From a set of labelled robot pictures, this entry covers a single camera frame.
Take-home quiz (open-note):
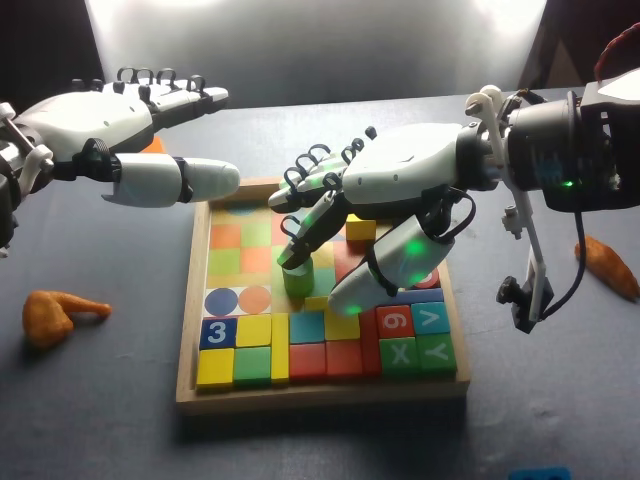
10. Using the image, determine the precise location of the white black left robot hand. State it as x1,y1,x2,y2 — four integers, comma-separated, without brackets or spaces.
14,67,242,209

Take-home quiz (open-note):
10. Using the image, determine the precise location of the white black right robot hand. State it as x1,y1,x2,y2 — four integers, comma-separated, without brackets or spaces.
268,124,477,319

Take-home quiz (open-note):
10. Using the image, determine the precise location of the green cylinder block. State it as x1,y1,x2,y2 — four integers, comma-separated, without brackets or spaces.
280,262,315,300

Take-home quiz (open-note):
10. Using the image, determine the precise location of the yellow cube block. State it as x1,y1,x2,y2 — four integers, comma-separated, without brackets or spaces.
345,214,377,244

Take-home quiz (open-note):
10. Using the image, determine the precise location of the black curtain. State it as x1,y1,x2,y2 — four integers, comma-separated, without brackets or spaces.
0,0,106,119

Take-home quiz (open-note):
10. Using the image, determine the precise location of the orange toy chicken drumstick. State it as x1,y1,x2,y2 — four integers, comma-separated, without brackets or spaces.
573,234,640,300
22,289,114,350

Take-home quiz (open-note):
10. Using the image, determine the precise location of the wooden puzzle tray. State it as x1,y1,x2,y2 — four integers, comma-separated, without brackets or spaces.
175,175,472,415

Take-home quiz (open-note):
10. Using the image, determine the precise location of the grey table cloth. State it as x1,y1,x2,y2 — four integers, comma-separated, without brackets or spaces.
0,84,640,480

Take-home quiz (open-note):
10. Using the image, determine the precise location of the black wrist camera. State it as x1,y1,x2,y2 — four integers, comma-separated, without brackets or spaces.
497,273,556,334

